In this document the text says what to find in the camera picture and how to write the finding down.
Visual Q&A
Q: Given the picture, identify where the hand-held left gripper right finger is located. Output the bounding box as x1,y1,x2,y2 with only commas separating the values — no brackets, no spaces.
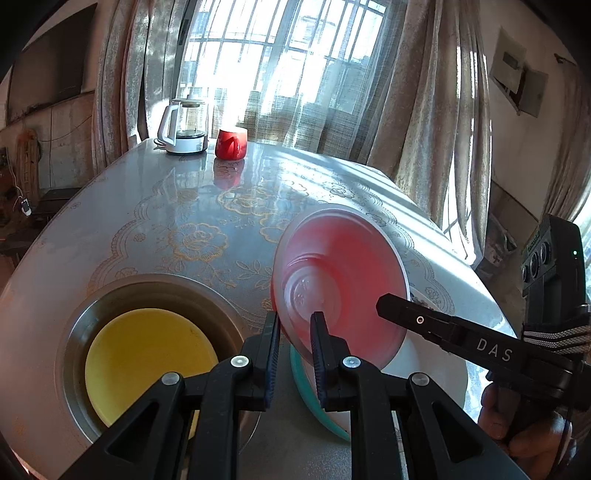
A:
309,311,529,480

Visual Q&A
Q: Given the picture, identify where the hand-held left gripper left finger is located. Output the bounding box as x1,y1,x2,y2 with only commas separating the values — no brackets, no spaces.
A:
60,311,282,480

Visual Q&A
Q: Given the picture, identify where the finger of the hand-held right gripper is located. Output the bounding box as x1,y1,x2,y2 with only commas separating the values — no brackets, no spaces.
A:
376,293,529,376

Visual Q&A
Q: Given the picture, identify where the teal plate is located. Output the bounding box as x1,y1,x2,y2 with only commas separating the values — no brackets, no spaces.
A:
290,344,352,441

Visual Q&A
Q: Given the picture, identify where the red plastic bowl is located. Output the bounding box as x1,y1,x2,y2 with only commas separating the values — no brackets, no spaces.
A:
270,209,409,370

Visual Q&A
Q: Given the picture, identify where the yellow plate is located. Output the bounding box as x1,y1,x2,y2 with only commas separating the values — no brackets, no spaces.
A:
84,308,220,428

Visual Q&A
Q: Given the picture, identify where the stainless steel bowl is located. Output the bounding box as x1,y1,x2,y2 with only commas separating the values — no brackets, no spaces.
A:
60,273,273,444

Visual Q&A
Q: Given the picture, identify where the person's right hand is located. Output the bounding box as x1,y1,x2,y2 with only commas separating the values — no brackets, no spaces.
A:
478,383,578,460

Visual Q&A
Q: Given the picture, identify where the grey bag with cross mark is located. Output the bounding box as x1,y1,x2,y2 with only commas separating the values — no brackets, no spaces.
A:
481,203,522,278

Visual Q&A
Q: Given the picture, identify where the floral lace tablecloth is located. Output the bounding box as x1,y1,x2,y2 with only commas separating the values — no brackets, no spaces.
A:
0,138,518,480

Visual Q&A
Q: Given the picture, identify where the beige patterned curtain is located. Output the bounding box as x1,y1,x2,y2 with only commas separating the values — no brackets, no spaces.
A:
365,0,495,268
92,0,195,167

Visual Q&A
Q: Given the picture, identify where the red mug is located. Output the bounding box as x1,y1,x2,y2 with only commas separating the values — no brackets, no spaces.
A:
215,128,248,161

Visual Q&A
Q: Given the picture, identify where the glass electric kettle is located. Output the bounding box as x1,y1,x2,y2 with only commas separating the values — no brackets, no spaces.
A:
154,95,209,155

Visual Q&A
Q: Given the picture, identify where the sheer window curtain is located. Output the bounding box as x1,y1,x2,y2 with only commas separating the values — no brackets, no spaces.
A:
180,0,416,162

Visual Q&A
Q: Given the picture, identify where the wooden chair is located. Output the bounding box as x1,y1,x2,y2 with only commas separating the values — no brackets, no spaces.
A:
16,129,44,195

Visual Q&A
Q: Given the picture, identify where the wall electrical box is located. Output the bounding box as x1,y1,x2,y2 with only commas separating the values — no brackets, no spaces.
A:
489,28,550,116

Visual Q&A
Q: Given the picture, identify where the wall television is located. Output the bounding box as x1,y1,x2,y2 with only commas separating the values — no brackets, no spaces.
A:
7,28,100,123

